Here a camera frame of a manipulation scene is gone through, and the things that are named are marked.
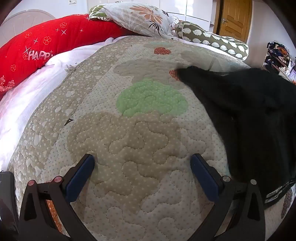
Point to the long red pillow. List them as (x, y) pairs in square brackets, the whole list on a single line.
[(46, 44)]

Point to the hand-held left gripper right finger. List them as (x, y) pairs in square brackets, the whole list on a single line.
[(205, 178)]

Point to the floral white duvet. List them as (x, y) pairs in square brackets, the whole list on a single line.
[(141, 18)]

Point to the olive hedgehog-print pillow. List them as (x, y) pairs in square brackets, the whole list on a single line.
[(212, 39)]

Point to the quilted heart-print bedspread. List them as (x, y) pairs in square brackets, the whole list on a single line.
[(129, 129)]

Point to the black pants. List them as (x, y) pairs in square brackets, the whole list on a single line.
[(249, 120)]

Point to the wooden door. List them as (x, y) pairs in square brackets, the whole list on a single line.
[(232, 19)]

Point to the white wardrobe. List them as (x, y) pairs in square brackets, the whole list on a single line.
[(185, 9)]

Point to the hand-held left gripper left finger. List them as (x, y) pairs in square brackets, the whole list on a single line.
[(78, 178)]

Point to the white fleece sheet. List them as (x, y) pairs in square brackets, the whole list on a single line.
[(25, 97)]

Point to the cluttered shelf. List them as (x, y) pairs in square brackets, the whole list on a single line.
[(281, 60)]

